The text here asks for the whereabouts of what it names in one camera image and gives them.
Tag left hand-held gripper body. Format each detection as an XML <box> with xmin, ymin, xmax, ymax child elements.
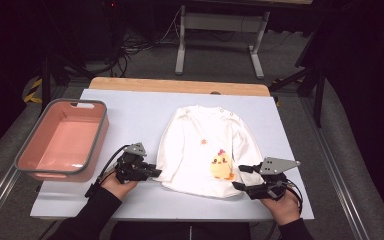
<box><xmin>114</xmin><ymin>142</ymin><xmax>152</xmax><ymax>184</ymax></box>

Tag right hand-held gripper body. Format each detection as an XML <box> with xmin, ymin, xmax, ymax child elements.
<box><xmin>246</xmin><ymin>156</ymin><xmax>301</xmax><ymax>202</ymax></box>

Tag white child's shirt chick print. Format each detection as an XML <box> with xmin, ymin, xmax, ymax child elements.
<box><xmin>153</xmin><ymin>104</ymin><xmax>266</xmax><ymax>200</ymax></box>

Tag pink basket with grey rim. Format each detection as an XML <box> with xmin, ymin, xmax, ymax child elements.
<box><xmin>14</xmin><ymin>98</ymin><xmax>110</xmax><ymax>183</ymax></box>

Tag person's left hand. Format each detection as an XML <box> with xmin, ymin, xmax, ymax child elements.
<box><xmin>100</xmin><ymin>171</ymin><xmax>139</xmax><ymax>202</ymax></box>

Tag person's right hand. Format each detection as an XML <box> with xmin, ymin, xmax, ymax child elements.
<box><xmin>259</xmin><ymin>189</ymin><xmax>302</xmax><ymax>227</ymax></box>

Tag white board table cover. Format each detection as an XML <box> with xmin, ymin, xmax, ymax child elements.
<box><xmin>29</xmin><ymin>88</ymin><xmax>315</xmax><ymax>223</ymax></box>

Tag person's torso dark clothing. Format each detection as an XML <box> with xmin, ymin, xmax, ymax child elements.
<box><xmin>109</xmin><ymin>221</ymin><xmax>253</xmax><ymax>240</ymax></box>

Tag black metal stand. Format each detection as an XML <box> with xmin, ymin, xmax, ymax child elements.
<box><xmin>39</xmin><ymin>49</ymin><xmax>96</xmax><ymax>114</ymax></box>
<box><xmin>268</xmin><ymin>19</ymin><xmax>329</xmax><ymax>128</ymax></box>

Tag wooden table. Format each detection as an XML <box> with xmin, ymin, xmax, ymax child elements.
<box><xmin>88</xmin><ymin>76</ymin><xmax>271</xmax><ymax>98</ymax></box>

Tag yellow black striped tape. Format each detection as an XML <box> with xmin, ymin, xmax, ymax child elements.
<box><xmin>22</xmin><ymin>78</ymin><xmax>44</xmax><ymax>104</ymax></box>

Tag left hand-held gripper black cable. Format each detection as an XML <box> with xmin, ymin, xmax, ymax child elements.
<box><xmin>84</xmin><ymin>144</ymin><xmax>131</xmax><ymax>199</ymax></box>

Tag hand-held gripper black cable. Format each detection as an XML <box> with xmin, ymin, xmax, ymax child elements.
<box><xmin>84</xmin><ymin>144</ymin><xmax>131</xmax><ymax>199</ymax></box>
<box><xmin>284</xmin><ymin>179</ymin><xmax>304</xmax><ymax>215</ymax></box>

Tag right hand-held gripper black cable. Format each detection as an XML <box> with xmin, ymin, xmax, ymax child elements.
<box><xmin>284</xmin><ymin>179</ymin><xmax>304</xmax><ymax>215</ymax></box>

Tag aluminium rail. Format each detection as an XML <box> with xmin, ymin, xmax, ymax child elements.
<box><xmin>301</xmin><ymin>96</ymin><xmax>370</xmax><ymax>240</ymax></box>
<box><xmin>0</xmin><ymin>164</ymin><xmax>23</xmax><ymax>234</ymax></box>

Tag bundle of black floor cables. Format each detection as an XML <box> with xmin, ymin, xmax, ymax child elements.
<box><xmin>89</xmin><ymin>6</ymin><xmax>184</xmax><ymax>78</ymax></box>

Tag grey metal desk frame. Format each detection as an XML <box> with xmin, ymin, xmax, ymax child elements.
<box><xmin>174</xmin><ymin>4</ymin><xmax>271</xmax><ymax>80</ymax></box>

